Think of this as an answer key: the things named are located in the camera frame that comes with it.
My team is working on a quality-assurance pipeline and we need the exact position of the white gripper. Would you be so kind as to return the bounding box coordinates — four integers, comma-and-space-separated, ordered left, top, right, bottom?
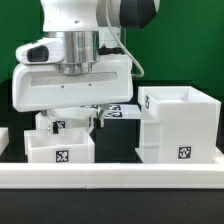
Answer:
12, 55, 133, 134

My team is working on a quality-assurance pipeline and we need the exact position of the white front drawer box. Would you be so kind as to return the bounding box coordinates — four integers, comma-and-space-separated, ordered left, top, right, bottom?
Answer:
24, 128, 95, 163

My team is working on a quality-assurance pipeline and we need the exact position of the white drawer box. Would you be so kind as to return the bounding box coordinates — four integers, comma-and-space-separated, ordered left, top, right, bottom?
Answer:
35, 107, 96, 132
24, 128, 95, 163

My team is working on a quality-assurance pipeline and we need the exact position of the white drawer cabinet frame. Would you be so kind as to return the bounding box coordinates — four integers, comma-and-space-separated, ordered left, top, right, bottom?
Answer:
136, 86, 221, 164

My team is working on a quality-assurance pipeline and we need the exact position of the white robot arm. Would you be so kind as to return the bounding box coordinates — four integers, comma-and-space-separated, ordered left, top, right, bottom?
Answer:
12, 0, 160, 112

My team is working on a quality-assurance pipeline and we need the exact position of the white rear drawer box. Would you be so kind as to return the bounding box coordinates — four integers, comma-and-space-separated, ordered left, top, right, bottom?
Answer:
35, 107, 96, 132

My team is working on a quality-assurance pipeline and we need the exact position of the white flat tag plate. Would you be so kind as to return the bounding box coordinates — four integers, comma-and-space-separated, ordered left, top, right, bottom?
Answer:
83, 104, 141, 119

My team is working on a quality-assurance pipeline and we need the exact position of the white U-shaped fence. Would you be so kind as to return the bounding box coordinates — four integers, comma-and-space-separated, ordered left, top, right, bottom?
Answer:
0, 127, 224, 190

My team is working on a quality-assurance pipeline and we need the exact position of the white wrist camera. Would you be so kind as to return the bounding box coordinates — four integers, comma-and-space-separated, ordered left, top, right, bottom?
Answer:
16, 38, 65, 64

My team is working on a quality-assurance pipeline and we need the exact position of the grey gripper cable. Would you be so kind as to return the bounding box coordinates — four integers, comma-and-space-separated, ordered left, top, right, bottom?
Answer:
104, 0, 145, 79

